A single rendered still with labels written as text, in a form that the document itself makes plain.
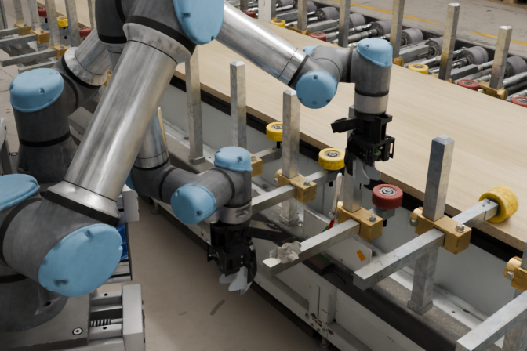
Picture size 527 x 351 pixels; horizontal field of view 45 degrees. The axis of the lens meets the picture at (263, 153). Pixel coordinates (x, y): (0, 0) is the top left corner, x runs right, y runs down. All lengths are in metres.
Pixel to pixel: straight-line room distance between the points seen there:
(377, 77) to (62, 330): 0.78
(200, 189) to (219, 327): 1.47
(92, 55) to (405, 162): 0.93
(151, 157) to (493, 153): 1.13
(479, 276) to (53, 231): 1.17
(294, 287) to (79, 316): 1.48
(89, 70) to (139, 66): 0.59
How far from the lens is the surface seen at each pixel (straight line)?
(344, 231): 1.62
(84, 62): 1.55
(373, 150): 1.40
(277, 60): 1.24
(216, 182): 1.21
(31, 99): 1.47
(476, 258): 1.76
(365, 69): 1.35
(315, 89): 1.22
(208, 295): 2.76
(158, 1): 0.99
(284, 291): 2.51
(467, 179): 1.84
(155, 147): 1.23
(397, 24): 2.86
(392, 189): 1.72
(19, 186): 1.04
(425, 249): 1.43
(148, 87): 0.97
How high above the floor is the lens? 1.75
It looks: 27 degrees down
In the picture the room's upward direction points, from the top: straight up
